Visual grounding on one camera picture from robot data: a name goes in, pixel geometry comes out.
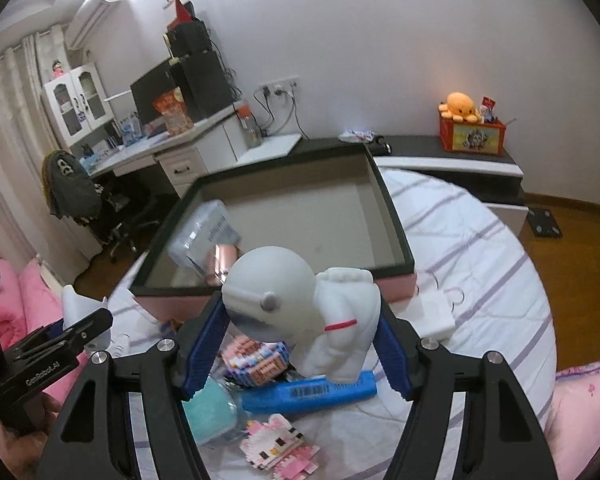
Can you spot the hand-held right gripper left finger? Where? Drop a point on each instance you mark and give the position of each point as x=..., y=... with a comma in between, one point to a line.
x=207, y=342

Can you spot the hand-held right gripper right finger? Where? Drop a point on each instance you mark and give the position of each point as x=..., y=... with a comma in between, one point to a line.
x=392, y=355

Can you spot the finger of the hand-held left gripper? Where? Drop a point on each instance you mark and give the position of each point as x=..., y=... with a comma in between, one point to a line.
x=54, y=328
x=87, y=327

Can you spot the white plastic gadget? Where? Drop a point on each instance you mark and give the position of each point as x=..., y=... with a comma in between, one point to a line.
x=77, y=305

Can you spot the white charger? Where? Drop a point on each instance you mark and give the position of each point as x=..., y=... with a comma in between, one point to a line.
x=432, y=312

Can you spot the white astronaut figure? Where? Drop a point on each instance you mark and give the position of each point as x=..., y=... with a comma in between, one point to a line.
x=280, y=280

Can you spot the pink box with black rim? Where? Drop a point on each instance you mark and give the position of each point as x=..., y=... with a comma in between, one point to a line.
x=305, y=220

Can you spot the person's left hand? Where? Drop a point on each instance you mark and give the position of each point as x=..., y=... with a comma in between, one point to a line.
x=22, y=452

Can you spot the pink blanket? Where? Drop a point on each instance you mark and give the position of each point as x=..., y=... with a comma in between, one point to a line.
x=27, y=290

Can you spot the pink brick block toy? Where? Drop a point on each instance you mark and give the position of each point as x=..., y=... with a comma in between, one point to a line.
x=255, y=357

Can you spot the teal round case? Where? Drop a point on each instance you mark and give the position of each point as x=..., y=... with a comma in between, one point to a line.
x=210, y=410

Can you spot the rose gold cylinder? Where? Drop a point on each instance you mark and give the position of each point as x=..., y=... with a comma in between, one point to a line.
x=222, y=260

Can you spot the clear plastic box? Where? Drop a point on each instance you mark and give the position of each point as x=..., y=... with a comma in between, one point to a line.
x=200, y=235

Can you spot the black office chair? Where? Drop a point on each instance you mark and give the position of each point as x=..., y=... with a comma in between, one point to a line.
x=115, y=210

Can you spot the pink cat brick figure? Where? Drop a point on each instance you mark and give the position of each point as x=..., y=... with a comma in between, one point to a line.
x=277, y=447

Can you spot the dark skull-print jacket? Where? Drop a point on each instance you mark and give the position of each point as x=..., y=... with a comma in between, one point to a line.
x=70, y=182

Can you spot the beige curtain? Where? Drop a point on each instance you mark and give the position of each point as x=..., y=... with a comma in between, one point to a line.
x=5, y=150

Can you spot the white desk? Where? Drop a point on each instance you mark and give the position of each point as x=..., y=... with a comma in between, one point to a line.
x=200, y=155

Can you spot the blue white box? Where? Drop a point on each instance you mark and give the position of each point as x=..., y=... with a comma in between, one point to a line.
x=129, y=130

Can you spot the pink printed pillow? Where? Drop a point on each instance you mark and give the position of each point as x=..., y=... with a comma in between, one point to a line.
x=587, y=410

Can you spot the black toy car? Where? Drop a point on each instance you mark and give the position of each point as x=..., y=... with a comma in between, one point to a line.
x=381, y=146

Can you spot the orange-lidded jar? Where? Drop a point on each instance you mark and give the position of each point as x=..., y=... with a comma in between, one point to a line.
x=248, y=127

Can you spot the white printed packet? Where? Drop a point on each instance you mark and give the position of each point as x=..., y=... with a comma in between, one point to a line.
x=356, y=135

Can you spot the white glass-door cabinet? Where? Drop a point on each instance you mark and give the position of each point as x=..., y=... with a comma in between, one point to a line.
x=77, y=105

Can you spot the orange snack packet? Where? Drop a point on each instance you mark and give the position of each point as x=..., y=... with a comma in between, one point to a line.
x=172, y=112

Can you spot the orange printed tin box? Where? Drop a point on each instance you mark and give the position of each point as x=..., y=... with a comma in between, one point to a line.
x=472, y=135

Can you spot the black monitor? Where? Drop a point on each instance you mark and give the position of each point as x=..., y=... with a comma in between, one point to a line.
x=150, y=95

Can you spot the large black speaker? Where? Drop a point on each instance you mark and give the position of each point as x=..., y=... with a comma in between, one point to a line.
x=202, y=85

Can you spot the small doll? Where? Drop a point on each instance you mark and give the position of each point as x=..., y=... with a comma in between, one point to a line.
x=58, y=70

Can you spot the orange octopus plush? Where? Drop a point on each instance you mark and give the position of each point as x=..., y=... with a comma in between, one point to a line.
x=459, y=105

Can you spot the small red white toy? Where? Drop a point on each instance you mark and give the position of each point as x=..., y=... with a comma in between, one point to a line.
x=489, y=109

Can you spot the white power strip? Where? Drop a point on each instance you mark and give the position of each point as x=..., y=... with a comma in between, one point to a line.
x=277, y=84

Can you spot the small black speaker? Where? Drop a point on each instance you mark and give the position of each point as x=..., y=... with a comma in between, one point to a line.
x=190, y=40

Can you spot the white air conditioner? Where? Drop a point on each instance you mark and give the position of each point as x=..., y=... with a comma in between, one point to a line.
x=92, y=15

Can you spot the red pointed ornament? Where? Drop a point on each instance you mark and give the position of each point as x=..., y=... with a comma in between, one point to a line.
x=181, y=12

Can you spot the black metal bracket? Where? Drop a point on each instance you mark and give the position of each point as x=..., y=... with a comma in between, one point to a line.
x=545, y=221

